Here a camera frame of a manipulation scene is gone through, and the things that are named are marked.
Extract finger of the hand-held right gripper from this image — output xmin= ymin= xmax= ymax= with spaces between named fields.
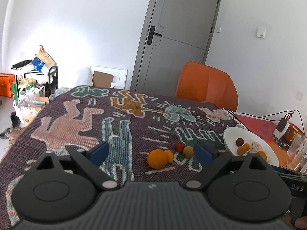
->
xmin=276 ymin=171 xmax=307 ymax=182

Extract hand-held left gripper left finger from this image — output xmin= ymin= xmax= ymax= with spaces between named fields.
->
xmin=30 ymin=141 xmax=120 ymax=191

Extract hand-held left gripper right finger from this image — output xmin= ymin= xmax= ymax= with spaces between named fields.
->
xmin=185 ymin=142 xmax=272 ymax=191

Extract yellow-green round fruit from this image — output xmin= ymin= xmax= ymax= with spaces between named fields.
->
xmin=183 ymin=146 xmax=194 ymax=159

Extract white plate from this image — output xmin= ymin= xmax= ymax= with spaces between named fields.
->
xmin=223 ymin=127 xmax=280 ymax=168

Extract medium orange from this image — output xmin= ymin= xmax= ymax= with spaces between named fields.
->
xmin=147 ymin=149 xmax=168 ymax=169

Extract person's right hand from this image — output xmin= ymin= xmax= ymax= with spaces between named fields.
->
xmin=284 ymin=209 xmax=307 ymax=230

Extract clear plastic bottle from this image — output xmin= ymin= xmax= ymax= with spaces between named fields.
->
xmin=286 ymin=134 xmax=307 ymax=173

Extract printed woven blanket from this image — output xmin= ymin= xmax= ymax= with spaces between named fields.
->
xmin=0 ymin=85 xmax=265 ymax=230

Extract amber orange box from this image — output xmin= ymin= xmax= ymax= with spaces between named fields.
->
xmin=284 ymin=123 xmax=305 ymax=142

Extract red printed mat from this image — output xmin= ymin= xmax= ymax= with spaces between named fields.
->
xmin=231 ymin=111 xmax=307 ymax=173

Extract orange chair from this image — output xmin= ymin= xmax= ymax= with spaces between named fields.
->
xmin=175 ymin=62 xmax=239 ymax=112

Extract cardboard box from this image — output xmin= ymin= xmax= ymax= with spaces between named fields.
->
xmin=93 ymin=71 xmax=114 ymax=89

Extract white plastic bag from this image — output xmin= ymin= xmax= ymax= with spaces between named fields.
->
xmin=76 ymin=67 xmax=94 ymax=87

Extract white foam board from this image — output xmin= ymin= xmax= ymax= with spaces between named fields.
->
xmin=89 ymin=65 xmax=128 ymax=90

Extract clear plastic bags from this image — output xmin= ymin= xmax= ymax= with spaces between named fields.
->
xmin=13 ymin=93 xmax=50 ymax=126

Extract black shelf rack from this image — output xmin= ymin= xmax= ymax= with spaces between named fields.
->
xmin=12 ymin=66 xmax=59 ymax=99

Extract black slipper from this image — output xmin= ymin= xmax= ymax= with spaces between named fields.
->
xmin=10 ymin=112 xmax=23 ymax=128

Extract grey slipper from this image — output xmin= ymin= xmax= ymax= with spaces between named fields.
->
xmin=0 ymin=127 xmax=15 ymax=140

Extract green box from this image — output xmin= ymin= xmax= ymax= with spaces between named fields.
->
xmin=11 ymin=83 xmax=19 ymax=101

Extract blue packet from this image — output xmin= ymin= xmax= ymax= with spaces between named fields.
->
xmin=32 ymin=57 xmax=45 ymax=72

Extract brown paper bag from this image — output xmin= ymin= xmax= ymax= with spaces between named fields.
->
xmin=35 ymin=45 xmax=56 ymax=68

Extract grey door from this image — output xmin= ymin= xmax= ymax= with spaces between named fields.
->
xmin=131 ymin=0 xmax=223 ymax=93

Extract black cable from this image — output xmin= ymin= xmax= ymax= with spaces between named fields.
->
xmin=229 ymin=109 xmax=306 ymax=135

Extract black door handle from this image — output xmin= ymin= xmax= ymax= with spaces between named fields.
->
xmin=146 ymin=25 xmax=164 ymax=45

